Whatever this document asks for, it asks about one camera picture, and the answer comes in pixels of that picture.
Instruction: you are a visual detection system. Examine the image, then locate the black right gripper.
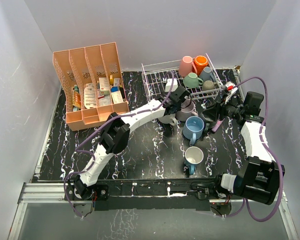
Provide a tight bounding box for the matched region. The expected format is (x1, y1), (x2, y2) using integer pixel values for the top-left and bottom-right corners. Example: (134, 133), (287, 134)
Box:
(202, 93), (245, 121)

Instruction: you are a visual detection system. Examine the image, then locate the cream speckled mug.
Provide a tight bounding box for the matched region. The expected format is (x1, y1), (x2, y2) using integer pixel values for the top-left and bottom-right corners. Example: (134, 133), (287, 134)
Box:
(158, 114), (178, 126)

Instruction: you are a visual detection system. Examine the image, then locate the light blue mug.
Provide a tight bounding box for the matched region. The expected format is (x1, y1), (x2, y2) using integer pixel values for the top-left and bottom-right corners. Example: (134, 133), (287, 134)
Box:
(182, 116), (205, 146)

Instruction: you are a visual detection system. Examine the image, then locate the olive grey small cup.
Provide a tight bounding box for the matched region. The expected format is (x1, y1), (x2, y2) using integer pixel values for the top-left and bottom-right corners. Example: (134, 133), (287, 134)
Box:
(202, 80), (215, 91)

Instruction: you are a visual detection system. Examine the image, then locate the teal green cup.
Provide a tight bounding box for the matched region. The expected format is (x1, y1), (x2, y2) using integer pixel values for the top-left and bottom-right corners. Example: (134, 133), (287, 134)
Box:
(183, 72), (204, 88)

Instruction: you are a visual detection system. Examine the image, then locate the grey-blue printed mug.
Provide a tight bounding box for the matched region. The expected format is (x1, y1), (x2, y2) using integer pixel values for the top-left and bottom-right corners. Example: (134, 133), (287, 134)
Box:
(199, 66), (215, 82)

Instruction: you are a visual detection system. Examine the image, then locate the pink mug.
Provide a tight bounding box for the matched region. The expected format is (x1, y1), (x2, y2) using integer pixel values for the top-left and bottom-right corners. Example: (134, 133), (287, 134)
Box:
(178, 56), (198, 77)

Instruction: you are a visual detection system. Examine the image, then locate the white mug blue handle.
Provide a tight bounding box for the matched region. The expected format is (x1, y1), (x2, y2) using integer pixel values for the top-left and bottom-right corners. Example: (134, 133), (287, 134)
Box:
(184, 146), (204, 175)

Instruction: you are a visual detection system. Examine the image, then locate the orange mug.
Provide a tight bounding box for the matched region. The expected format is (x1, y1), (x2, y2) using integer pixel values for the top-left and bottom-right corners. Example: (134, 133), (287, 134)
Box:
(193, 55), (209, 76)

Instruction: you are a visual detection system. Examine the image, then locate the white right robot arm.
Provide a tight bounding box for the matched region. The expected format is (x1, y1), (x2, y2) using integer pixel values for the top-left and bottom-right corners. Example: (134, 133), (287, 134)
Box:
(200, 89), (285, 205)

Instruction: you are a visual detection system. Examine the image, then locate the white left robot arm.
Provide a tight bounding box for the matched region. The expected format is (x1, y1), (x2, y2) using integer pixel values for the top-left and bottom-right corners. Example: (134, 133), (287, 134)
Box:
(65, 86), (191, 200)

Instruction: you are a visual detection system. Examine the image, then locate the dark grey-green mug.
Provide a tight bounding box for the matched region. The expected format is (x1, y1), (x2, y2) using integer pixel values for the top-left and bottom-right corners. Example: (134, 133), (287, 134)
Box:
(200, 112), (216, 133)

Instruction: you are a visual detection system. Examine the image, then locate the lavender wide mug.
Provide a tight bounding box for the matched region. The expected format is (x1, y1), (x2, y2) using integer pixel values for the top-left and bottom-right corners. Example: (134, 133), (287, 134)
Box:
(175, 99), (198, 122)

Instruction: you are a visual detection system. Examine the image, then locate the blue round container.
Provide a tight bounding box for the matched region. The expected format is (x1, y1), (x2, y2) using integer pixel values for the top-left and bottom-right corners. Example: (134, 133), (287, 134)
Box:
(111, 86), (120, 93)

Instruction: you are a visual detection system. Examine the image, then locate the yellow small box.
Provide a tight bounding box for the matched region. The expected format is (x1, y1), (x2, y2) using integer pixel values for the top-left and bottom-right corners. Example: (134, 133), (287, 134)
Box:
(109, 74), (114, 86)

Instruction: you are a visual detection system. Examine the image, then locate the white red medicine box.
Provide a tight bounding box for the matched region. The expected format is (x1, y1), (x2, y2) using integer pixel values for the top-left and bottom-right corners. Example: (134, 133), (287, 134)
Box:
(99, 77), (110, 94)

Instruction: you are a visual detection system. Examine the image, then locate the white blister pack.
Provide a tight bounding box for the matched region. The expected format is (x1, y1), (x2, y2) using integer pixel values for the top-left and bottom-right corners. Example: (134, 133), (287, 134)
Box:
(83, 83), (97, 109)

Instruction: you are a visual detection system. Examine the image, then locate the peach plastic file organizer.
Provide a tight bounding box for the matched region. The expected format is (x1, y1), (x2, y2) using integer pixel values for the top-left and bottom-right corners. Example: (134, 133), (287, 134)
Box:
(52, 42), (130, 131)

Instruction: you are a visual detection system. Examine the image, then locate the orange medicine box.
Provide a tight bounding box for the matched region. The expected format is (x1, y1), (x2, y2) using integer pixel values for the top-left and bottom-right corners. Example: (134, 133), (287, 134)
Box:
(72, 91), (82, 110)

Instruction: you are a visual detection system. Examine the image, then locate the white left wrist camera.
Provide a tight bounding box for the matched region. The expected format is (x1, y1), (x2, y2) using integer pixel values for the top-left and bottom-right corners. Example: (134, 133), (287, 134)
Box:
(163, 78), (179, 93)

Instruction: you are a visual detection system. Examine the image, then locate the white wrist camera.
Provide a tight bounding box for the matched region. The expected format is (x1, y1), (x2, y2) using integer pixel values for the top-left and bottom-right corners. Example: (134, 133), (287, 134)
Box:
(163, 78), (179, 93)
(222, 81), (238, 103)

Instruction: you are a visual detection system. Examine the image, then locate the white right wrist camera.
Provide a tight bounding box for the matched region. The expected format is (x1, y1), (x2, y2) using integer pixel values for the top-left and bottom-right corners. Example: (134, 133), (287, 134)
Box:
(222, 81), (238, 103)

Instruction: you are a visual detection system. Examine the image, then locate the white wire dish rack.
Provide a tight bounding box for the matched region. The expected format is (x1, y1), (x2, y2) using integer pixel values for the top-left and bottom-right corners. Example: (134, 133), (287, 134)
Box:
(141, 54), (223, 101)

